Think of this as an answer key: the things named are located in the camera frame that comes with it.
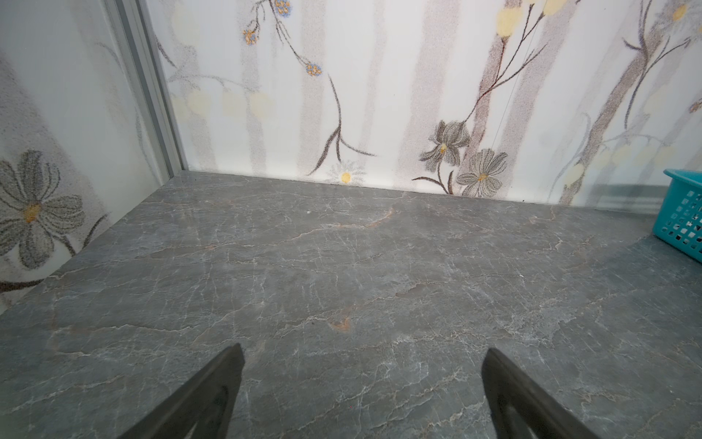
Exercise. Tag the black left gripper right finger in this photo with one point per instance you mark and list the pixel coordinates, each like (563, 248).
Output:
(520, 408)

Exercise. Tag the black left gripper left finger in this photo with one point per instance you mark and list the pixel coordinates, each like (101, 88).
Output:
(200, 408)

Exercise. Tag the teal plastic basket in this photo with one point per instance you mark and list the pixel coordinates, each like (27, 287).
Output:
(679, 221)

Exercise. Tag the aluminium corner post left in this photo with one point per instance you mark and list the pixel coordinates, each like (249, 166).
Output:
(136, 40)

